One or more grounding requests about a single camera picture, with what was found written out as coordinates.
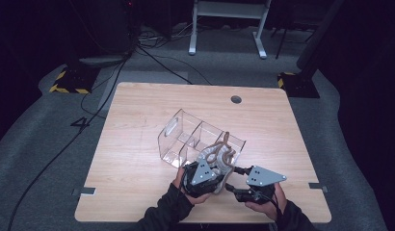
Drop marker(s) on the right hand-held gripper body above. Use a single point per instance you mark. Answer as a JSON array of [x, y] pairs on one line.
[[263, 178]]

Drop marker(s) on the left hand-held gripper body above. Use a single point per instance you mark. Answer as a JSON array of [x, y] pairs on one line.
[[202, 174]]

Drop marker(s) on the grey striped cloth pouch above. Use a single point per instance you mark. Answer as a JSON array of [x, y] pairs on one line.
[[221, 160]]

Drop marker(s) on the clear acrylic divided organizer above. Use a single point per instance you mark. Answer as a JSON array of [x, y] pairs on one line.
[[182, 138]]

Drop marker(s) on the person's left hand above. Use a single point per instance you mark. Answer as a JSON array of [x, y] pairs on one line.
[[179, 184]]

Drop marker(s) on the person's right hand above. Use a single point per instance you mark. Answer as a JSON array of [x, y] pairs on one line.
[[272, 208]]

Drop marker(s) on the black tripod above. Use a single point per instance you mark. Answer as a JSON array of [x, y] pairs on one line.
[[282, 41]]

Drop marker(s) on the dark round stand base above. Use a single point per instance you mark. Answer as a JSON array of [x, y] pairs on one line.
[[102, 61]]

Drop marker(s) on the grey slanted pole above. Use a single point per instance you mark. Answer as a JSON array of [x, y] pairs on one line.
[[317, 35]]

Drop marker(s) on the grey metal table bracket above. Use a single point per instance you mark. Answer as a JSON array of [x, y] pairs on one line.
[[84, 191], [318, 186]]

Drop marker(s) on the black yellow striped base plate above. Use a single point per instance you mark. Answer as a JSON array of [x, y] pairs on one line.
[[76, 80], [298, 85]]

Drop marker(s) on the white metal stand frame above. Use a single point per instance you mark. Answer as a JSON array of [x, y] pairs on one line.
[[229, 9]]

